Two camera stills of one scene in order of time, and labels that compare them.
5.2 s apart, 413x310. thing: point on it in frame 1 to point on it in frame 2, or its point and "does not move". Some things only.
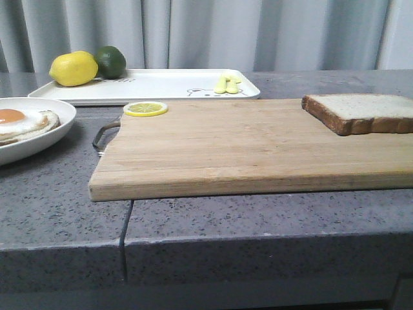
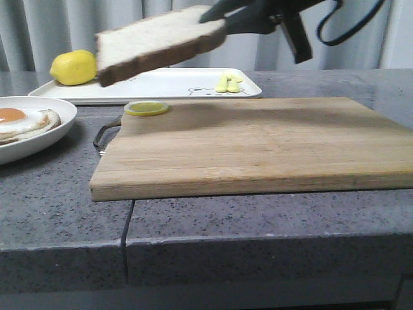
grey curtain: [253, 35] does not move
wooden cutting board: [173, 148] does not move
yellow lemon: [74, 68] does not move
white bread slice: [350, 113] to [131, 46]
